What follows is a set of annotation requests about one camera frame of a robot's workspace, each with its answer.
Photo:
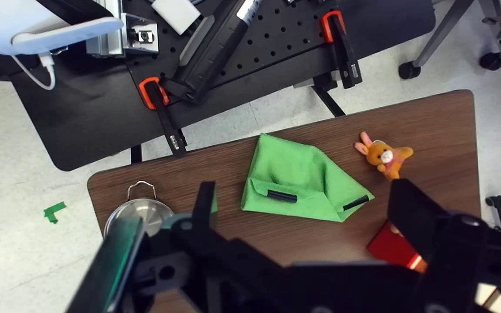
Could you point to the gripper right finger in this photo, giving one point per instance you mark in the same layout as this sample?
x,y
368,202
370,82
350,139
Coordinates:
x,y
446,243

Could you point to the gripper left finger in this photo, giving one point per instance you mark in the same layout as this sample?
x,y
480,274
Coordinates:
x,y
202,243

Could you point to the steel pot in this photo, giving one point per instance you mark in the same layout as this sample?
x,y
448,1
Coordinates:
x,y
144,213

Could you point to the brown plush rabbit toy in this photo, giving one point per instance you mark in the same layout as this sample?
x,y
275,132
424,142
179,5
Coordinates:
x,y
385,156

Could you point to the red box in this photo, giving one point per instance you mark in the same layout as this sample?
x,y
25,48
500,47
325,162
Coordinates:
x,y
392,248

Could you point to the green cloth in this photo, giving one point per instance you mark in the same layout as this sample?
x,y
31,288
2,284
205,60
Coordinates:
x,y
296,174

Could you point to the orange and black clamp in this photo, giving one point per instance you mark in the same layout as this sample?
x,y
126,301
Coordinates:
x,y
163,113
342,48

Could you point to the green tape mark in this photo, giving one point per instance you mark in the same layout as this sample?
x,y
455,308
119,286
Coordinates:
x,y
53,212

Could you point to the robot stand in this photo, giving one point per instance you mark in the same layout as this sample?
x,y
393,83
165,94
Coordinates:
x,y
89,113

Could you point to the office chair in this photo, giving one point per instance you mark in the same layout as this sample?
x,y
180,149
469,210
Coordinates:
x,y
446,26

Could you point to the white block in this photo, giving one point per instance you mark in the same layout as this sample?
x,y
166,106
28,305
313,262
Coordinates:
x,y
175,13

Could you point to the aluminium bracket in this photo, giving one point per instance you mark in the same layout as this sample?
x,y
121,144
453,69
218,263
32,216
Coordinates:
x,y
124,37

